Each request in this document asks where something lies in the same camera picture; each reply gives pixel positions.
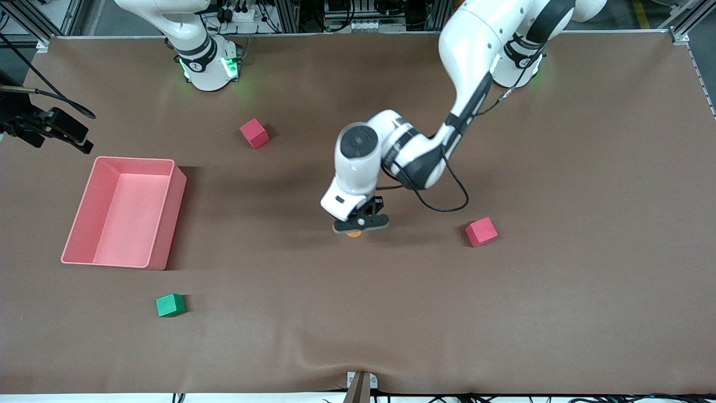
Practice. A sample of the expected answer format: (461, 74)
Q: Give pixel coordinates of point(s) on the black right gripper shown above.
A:
(17, 120)

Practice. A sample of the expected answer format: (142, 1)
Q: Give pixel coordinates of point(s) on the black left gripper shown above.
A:
(378, 203)

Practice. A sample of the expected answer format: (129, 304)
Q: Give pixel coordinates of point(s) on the orange and black push button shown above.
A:
(354, 234)

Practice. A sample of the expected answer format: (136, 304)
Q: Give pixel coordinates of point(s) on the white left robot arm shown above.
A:
(475, 45)

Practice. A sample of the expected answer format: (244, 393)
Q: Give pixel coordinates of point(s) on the pink plastic bin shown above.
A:
(123, 218)

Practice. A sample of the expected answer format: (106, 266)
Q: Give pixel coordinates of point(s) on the brown table cover sheet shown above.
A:
(358, 308)

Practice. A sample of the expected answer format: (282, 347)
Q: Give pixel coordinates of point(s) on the pink foam cube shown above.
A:
(481, 232)
(254, 133)

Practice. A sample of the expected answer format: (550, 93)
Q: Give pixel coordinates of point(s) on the long white power strip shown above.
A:
(375, 26)

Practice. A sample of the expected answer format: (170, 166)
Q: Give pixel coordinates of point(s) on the green foam cube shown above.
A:
(170, 305)

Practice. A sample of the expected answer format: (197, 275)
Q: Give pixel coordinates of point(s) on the black electronics box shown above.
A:
(347, 5)

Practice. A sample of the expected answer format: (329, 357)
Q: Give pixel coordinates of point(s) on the white power strip with plugs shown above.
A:
(246, 19)

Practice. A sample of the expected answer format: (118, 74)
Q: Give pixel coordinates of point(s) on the aluminium frame profile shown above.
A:
(436, 14)
(679, 33)
(288, 17)
(67, 17)

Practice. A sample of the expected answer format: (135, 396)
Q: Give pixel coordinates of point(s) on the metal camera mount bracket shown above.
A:
(361, 389)

